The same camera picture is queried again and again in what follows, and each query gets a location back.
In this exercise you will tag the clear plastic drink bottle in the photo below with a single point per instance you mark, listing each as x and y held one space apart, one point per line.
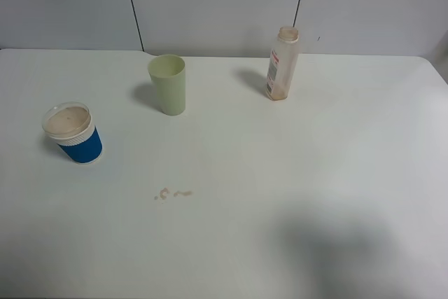
282 61

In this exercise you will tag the pale yellow-green plastic cup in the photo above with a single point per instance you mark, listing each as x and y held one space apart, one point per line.
168 74

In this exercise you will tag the blue paper cup with lid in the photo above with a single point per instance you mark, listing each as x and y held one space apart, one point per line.
71 126

